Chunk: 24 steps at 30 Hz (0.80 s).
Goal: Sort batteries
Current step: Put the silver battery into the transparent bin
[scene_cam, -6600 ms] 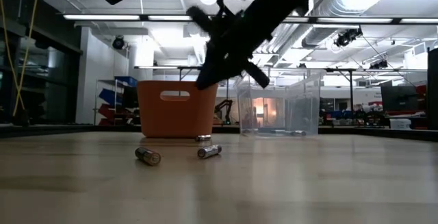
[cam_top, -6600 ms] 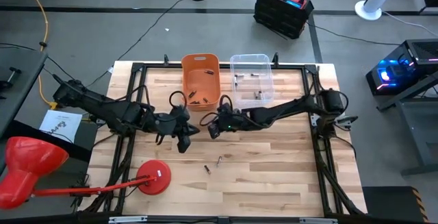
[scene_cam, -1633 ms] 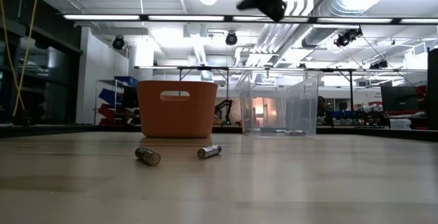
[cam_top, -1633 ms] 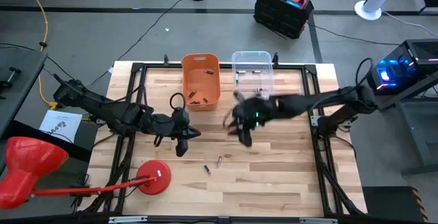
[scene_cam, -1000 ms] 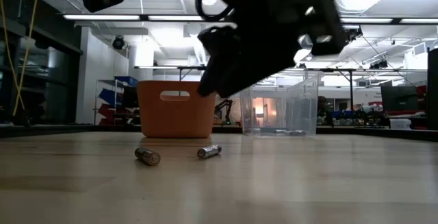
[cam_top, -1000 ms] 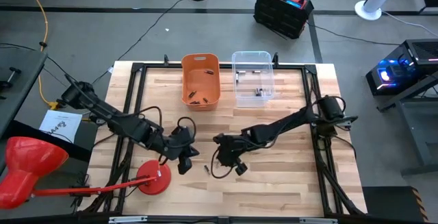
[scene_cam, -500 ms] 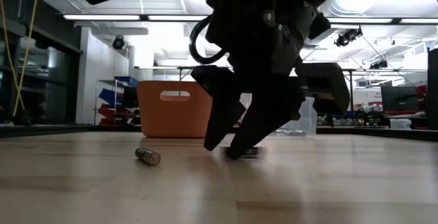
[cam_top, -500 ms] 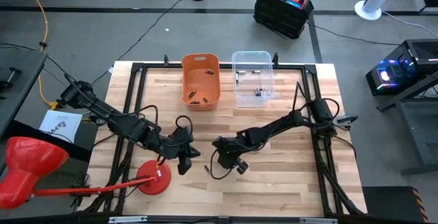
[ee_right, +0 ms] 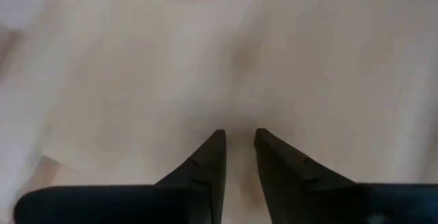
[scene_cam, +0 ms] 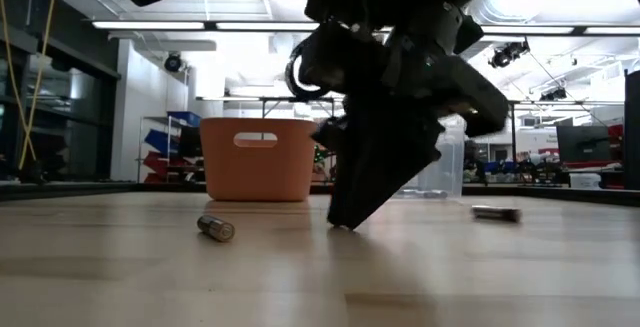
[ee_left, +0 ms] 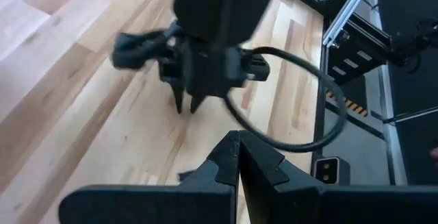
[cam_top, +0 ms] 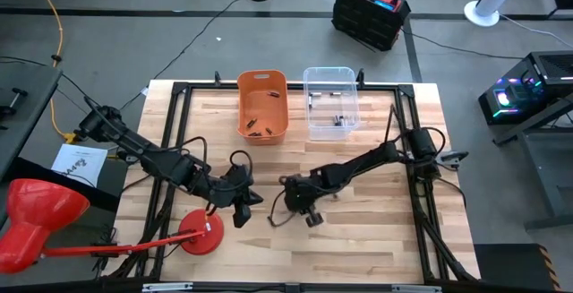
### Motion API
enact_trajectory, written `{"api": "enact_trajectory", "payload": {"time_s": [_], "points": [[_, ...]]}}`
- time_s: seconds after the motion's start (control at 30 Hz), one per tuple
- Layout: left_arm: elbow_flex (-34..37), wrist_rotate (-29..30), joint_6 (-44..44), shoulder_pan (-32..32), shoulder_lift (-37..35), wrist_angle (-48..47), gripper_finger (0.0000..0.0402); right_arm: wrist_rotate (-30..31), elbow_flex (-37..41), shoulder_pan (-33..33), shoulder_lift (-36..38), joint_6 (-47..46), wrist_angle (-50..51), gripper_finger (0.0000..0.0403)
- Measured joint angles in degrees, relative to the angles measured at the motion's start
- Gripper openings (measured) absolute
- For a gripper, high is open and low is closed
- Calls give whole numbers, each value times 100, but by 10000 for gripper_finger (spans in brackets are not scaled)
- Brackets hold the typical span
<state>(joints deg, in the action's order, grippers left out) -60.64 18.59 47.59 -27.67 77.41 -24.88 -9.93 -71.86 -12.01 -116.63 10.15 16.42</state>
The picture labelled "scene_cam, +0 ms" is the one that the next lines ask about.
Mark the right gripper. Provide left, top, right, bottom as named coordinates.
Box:
left=298, top=4, right=510, bottom=230

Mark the clear plastic bin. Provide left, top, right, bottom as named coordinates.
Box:
left=394, top=114, right=469, bottom=201

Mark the orange plastic bin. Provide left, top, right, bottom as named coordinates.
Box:
left=199, top=117, right=319, bottom=203

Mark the long ceiling light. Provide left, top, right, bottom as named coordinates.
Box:
left=215, top=21, right=321, bottom=32
left=91, top=20, right=206, bottom=31
left=480, top=25, right=575, bottom=36
left=583, top=26, right=640, bottom=36

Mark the round black ceiling fixture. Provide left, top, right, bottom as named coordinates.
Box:
left=163, top=52, right=184, bottom=74

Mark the black metal truss stand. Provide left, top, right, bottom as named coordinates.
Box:
left=195, top=95, right=335, bottom=119

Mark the blue storage bin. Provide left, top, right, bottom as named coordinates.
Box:
left=167, top=111, right=204, bottom=129
left=143, top=129, right=181, bottom=156

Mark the black ceiling spotlight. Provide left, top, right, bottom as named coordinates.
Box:
left=488, top=40, right=530, bottom=69
left=538, top=86, right=569, bottom=103

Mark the metal shelf rack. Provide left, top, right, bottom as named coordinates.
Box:
left=135, top=111, right=206, bottom=184

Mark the red storage bin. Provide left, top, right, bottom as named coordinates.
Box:
left=143, top=151, right=174, bottom=175

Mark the black monitor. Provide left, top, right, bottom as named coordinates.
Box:
left=556, top=125, right=612, bottom=164

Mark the white box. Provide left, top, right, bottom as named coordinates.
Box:
left=568, top=172, right=603, bottom=191

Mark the black upright column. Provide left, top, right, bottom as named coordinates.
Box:
left=623, top=69, right=640, bottom=191

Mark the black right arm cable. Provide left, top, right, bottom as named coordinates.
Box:
left=232, top=0, right=332, bottom=102

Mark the yellow extension cable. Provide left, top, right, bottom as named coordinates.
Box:
left=0, top=0, right=59, bottom=171

